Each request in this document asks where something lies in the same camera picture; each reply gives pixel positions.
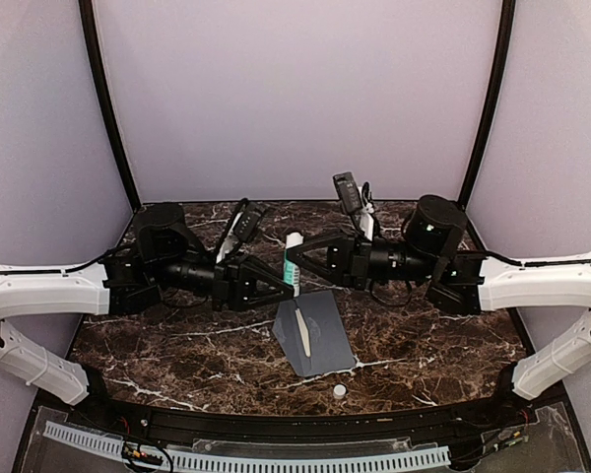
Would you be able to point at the green white glue stick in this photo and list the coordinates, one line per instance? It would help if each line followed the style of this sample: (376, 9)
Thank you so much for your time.
(291, 272)

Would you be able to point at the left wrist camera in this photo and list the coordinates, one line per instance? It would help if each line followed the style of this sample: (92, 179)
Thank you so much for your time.
(241, 228)

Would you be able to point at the black frame post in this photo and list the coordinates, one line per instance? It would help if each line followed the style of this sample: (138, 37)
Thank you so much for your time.
(500, 54)
(94, 52)

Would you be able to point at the right black frame post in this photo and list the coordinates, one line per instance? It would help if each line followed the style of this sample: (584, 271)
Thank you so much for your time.
(500, 54)

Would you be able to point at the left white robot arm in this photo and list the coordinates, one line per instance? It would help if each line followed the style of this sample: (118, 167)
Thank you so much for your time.
(128, 279)

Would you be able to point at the black front rail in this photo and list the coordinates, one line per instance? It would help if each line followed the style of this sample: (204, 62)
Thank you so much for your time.
(465, 421)

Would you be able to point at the beige letter paper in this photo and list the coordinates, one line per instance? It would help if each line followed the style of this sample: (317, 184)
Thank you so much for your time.
(303, 332)

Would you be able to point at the white slotted cable duct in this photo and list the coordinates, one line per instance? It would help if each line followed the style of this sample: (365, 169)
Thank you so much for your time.
(218, 456)

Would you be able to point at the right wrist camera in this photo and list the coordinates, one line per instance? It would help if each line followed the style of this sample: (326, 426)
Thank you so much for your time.
(356, 203)

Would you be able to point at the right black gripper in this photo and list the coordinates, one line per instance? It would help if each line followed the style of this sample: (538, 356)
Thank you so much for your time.
(348, 260)

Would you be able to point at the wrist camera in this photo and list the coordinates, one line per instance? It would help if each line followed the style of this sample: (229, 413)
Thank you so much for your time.
(241, 228)
(356, 203)

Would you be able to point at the grey envelope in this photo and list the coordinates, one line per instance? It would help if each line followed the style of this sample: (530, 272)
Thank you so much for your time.
(330, 348)

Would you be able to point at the white glue stick cap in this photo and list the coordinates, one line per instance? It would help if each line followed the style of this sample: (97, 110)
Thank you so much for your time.
(339, 391)

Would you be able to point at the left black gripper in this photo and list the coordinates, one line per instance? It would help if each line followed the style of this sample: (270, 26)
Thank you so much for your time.
(235, 284)

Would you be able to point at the left black frame post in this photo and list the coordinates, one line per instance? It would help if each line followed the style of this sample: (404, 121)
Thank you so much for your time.
(94, 52)

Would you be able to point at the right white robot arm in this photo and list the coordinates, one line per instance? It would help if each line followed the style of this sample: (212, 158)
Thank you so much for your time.
(464, 283)

